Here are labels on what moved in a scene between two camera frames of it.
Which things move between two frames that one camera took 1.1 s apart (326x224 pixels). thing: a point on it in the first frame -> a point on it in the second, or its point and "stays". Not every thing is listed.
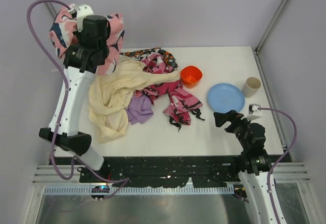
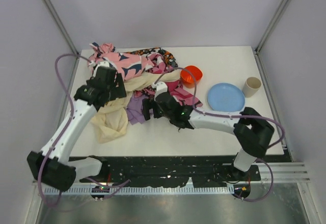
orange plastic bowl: (190, 76) stays
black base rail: (160, 171) stays
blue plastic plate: (224, 97) stays
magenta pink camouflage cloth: (183, 103) stays
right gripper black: (233, 121) -> (152, 108)
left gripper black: (77, 39) -> (118, 87)
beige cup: (251, 86) stays
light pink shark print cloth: (64, 26) -> (128, 64)
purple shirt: (139, 109) stays
